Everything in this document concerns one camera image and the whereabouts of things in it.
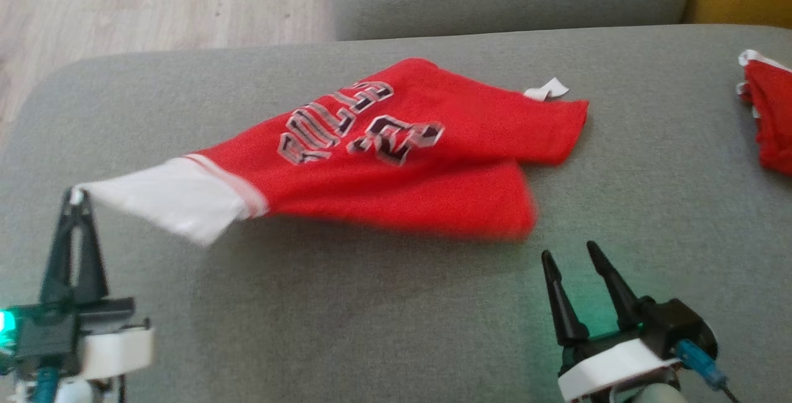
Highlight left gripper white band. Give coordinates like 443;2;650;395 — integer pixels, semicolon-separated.
37;189;154;381

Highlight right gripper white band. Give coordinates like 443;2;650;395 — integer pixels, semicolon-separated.
540;241;681;402

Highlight red jersey with white sleeves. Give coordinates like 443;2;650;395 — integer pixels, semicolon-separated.
74;58;590;248

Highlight red shorts with white stripe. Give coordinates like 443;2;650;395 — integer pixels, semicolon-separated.
736;49;792;176

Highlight grey fabric sofa seat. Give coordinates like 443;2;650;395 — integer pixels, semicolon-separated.
0;24;792;403

